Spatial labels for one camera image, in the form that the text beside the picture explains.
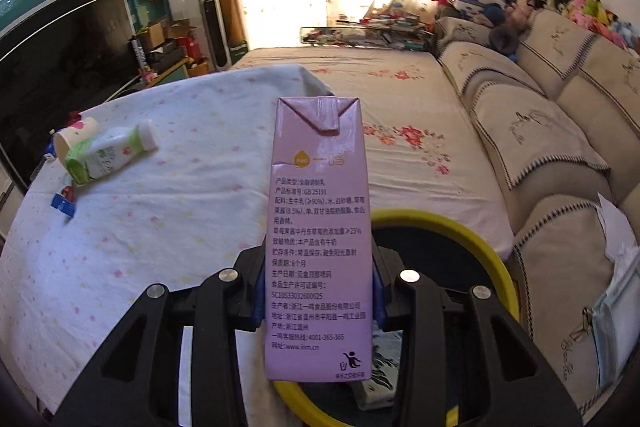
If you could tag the yellow rimmed black trash bin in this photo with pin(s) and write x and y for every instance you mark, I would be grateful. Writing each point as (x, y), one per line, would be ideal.
(450, 232)

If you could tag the blue tissue pack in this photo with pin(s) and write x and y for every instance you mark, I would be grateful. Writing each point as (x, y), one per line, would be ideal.
(62, 204)

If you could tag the beige paper cup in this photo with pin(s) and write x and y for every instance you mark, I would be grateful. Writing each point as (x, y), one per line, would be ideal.
(70, 137)

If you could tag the purple milk carton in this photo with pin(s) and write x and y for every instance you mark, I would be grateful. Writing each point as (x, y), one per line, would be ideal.
(320, 207)

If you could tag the cluttered glass coffee table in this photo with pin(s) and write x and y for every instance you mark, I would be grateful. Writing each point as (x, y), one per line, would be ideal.
(365, 34)

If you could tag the white papers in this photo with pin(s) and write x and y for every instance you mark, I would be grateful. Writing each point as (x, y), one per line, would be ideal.
(617, 257)

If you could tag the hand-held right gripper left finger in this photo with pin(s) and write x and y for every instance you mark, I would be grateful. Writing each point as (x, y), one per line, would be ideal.
(257, 302)

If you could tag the white dotted tablecloth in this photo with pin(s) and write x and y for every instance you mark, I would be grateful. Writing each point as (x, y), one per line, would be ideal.
(175, 207)

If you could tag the white leaf print carton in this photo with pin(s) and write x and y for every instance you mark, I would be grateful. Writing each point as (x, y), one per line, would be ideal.
(375, 387)

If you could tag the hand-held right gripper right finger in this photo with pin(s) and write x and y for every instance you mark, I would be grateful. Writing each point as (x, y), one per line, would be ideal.
(380, 304)

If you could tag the black television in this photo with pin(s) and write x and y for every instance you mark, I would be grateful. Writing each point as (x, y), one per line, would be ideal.
(60, 72)

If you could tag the row of plush toys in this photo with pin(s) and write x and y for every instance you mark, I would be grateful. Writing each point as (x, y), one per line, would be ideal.
(590, 9)

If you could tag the beige sofa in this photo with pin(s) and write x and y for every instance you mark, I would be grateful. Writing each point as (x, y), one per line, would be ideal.
(525, 117)

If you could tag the black and white tower fan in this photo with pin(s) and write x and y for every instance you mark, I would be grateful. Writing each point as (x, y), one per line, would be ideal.
(212, 32)

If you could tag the green cardboard box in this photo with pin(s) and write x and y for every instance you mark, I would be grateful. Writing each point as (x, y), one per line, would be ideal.
(239, 52)

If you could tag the dark neck pillow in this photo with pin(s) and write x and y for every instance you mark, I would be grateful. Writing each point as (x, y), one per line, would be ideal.
(504, 38)

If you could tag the pile of boxes beside television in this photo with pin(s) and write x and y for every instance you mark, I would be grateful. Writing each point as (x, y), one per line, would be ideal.
(165, 44)

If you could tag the green and white drink bottle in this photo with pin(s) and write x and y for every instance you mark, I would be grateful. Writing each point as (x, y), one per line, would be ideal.
(110, 152)

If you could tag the beige floral sheet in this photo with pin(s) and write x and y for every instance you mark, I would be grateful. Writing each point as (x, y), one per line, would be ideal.
(400, 97)

